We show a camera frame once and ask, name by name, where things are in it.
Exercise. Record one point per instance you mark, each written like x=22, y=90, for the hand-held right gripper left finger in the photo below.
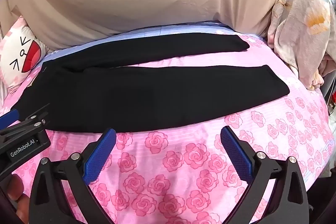
x=101, y=154

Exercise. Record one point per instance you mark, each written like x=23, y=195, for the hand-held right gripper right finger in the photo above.
x=236, y=154

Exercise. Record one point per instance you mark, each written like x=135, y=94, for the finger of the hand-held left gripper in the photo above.
x=31, y=123
x=10, y=116

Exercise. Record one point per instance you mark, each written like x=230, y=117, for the black pants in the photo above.
x=131, y=98

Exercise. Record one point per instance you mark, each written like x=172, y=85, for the person's left hand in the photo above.
x=15, y=190

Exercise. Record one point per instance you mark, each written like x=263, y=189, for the pink rose bed sheet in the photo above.
x=183, y=161

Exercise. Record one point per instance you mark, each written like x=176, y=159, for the cartoon face pillow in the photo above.
x=15, y=53

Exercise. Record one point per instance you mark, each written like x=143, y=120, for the pale floral blanket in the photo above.
x=296, y=29

